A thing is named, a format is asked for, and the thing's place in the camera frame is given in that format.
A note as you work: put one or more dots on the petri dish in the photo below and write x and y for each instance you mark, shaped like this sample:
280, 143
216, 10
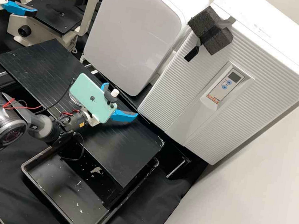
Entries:
74, 100

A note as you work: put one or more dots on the right wrist camera phone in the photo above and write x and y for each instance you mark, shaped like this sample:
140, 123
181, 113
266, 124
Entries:
90, 94

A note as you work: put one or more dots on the incubator door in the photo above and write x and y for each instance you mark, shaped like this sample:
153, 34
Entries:
182, 117

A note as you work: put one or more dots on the black platform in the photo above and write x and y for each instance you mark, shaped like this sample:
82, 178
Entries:
152, 123
40, 73

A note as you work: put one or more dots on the black tray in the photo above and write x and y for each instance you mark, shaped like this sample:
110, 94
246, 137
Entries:
70, 192

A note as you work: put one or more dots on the white box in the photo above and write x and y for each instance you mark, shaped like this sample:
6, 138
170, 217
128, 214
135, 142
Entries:
133, 31

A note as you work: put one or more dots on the white incubator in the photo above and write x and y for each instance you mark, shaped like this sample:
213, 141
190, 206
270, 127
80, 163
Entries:
267, 17

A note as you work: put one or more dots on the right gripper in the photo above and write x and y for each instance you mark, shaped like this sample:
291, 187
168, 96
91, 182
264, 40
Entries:
94, 121

